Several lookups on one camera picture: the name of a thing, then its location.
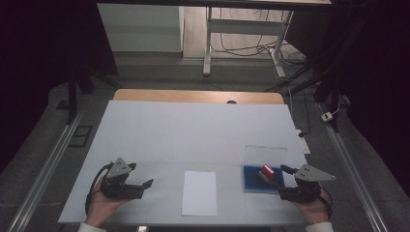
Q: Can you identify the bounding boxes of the person's right hand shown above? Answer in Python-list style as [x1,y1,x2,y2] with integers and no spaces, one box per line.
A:
[288,189,332,225]

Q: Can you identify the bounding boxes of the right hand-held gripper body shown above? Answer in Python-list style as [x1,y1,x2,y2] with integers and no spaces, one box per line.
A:
[278,163,337,204]

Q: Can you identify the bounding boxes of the red stamp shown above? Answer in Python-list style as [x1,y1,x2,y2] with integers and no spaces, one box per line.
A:
[258,163,277,184]

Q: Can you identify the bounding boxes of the blue ink pad box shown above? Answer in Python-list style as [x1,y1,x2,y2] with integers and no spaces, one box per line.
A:
[243,145,288,194]

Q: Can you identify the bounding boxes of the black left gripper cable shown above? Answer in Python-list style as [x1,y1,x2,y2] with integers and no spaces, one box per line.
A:
[84,162,114,217]

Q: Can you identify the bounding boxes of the white desk frame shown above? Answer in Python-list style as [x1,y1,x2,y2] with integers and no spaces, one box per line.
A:
[202,6,295,78]

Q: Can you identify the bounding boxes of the black floor frame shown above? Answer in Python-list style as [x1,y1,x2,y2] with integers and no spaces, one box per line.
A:
[68,125,94,149]

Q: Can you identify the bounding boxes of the aluminium floor rail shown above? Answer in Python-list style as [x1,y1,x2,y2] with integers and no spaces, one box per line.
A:
[317,102,390,232]
[6,109,85,232]

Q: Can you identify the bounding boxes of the black floor cables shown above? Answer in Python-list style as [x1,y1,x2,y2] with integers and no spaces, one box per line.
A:
[211,8,312,136]

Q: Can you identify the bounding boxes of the white cabinet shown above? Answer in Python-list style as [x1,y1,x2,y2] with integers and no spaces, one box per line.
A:
[97,3,185,53]

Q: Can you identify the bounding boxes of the large white table cover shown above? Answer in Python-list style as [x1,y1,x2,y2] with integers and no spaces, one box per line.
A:
[57,100,309,225]

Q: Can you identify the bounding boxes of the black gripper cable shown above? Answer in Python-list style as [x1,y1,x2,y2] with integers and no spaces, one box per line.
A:
[318,185,334,220]
[84,162,114,217]

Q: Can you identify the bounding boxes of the black metal stand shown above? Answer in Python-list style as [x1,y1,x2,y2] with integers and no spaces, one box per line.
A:
[56,62,122,126]

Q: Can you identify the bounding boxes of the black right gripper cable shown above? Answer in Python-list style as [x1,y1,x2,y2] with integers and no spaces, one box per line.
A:
[318,185,334,220]

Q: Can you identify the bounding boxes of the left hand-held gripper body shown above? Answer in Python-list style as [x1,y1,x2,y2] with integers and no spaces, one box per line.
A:
[100,157,145,200]

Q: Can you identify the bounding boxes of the white paper sheet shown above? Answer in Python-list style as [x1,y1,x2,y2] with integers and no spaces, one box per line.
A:
[181,170,219,218]

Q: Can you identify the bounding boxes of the person's left hand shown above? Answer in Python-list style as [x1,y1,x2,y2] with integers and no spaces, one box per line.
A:
[84,176,132,228]

